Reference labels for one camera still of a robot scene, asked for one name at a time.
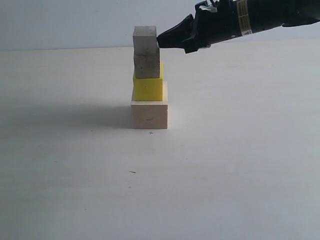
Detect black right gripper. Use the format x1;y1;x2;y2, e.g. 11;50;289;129
156;0;238;54

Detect small wooden cube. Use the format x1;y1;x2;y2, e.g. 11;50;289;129
132;25;159;56

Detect medium wooden cube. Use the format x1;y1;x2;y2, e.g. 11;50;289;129
133;48;161;79

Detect yellow foam cube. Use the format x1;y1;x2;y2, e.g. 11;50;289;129
132;62;168;102

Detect large wooden cube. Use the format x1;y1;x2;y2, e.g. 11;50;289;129
130;81;169;130

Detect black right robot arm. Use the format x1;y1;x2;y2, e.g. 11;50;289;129
157;0;320;54

